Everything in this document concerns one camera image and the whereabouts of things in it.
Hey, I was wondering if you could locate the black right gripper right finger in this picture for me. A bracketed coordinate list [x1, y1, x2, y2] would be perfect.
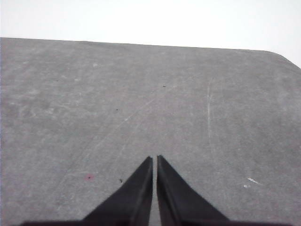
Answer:
[157, 154, 231, 226]

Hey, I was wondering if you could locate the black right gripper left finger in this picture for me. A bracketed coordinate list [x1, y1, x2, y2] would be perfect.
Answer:
[81, 156, 154, 226]

